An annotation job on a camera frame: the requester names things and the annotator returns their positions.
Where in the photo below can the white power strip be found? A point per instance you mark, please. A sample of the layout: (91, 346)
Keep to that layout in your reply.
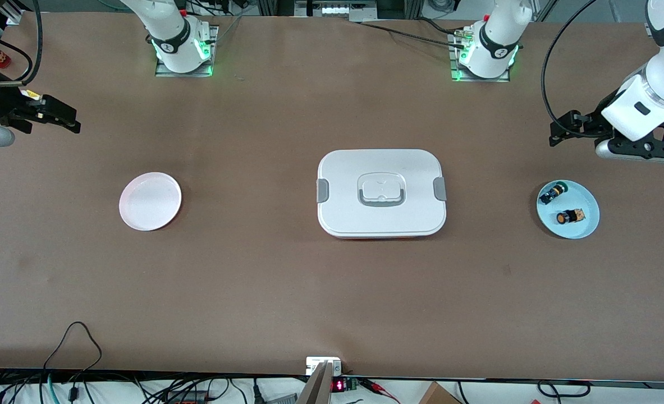
(337, 10)

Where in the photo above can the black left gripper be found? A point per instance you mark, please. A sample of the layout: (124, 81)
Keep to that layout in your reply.
(594, 120)

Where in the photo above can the small red digit display module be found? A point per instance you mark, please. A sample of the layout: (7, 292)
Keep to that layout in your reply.
(338, 385)

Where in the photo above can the white mounting bracket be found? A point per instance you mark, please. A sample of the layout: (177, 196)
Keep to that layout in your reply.
(312, 365)

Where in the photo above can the red clip test lead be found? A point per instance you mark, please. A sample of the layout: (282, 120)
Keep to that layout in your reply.
(374, 386)

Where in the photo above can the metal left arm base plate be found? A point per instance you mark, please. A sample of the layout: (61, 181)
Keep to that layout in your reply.
(456, 77)

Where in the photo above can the orange black push-button switch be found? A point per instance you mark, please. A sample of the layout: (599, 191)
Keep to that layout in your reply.
(573, 216)

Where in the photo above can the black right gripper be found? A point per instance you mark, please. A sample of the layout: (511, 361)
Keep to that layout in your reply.
(0, 102)

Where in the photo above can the brown cardboard box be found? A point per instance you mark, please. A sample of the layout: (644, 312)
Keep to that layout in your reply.
(435, 395)

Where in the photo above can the pink round plate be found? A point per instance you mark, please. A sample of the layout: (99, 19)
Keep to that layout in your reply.
(149, 202)

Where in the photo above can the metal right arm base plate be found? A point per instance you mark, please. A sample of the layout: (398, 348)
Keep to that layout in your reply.
(163, 73)

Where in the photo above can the white lidded lunch box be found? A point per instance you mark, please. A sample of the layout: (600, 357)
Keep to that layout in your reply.
(382, 216)

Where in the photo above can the blue green push-button switch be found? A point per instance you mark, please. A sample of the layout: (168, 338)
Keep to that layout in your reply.
(550, 193)

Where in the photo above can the grey metal bar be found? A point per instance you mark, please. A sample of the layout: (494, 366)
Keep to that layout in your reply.
(316, 387)

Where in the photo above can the light blue round plate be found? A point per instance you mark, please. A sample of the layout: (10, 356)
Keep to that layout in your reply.
(581, 196)

